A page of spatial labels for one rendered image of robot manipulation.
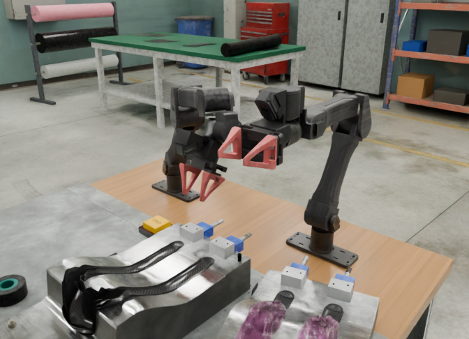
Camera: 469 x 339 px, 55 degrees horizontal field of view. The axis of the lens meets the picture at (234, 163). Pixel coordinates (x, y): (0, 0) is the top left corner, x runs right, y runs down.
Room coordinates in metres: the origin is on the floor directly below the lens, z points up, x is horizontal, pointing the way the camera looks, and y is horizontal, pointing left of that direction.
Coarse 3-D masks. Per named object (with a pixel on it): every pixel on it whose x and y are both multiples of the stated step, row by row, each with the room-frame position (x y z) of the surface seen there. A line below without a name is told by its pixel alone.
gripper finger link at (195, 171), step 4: (180, 164) 1.04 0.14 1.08; (184, 164) 1.04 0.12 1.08; (188, 164) 1.06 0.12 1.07; (180, 168) 1.04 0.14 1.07; (184, 168) 1.04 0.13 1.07; (188, 168) 1.05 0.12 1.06; (192, 168) 1.05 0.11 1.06; (196, 168) 1.07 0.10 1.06; (212, 168) 1.04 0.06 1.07; (184, 172) 1.03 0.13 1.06; (192, 172) 1.07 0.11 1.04; (196, 172) 1.06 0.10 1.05; (184, 176) 1.03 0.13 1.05; (192, 176) 1.06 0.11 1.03; (196, 176) 1.06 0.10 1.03; (184, 180) 1.03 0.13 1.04; (192, 180) 1.05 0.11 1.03; (184, 184) 1.03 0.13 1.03; (188, 184) 1.05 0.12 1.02; (192, 184) 1.05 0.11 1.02; (184, 188) 1.03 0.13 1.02; (188, 188) 1.04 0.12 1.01; (184, 192) 1.03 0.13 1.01
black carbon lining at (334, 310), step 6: (276, 294) 0.82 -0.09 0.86; (282, 294) 0.82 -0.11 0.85; (288, 294) 0.82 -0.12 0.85; (276, 300) 0.80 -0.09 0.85; (282, 300) 0.80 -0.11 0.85; (288, 300) 0.80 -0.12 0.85; (288, 306) 0.78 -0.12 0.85; (330, 306) 0.78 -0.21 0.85; (336, 306) 0.78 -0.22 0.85; (324, 312) 0.76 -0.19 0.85; (330, 312) 0.76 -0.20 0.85; (336, 312) 0.76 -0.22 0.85; (342, 312) 0.76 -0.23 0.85; (336, 318) 0.74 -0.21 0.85
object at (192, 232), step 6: (216, 222) 1.07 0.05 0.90; (222, 222) 1.08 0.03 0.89; (180, 228) 1.01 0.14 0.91; (186, 228) 1.00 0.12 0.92; (192, 228) 1.00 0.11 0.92; (198, 228) 1.00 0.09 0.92; (204, 228) 1.02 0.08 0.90; (210, 228) 1.03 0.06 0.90; (186, 234) 0.99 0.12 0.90; (192, 234) 0.98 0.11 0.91; (198, 234) 0.99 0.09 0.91; (204, 234) 1.01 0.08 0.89; (210, 234) 1.02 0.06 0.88; (192, 240) 0.98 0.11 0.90; (198, 240) 0.99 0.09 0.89
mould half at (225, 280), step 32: (128, 256) 0.93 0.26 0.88; (192, 256) 0.92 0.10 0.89; (96, 288) 0.73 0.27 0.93; (192, 288) 0.80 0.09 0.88; (224, 288) 0.84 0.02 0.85; (32, 320) 0.73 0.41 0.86; (64, 320) 0.73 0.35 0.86; (96, 320) 0.67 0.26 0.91; (128, 320) 0.65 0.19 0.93; (160, 320) 0.70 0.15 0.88; (192, 320) 0.76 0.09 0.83
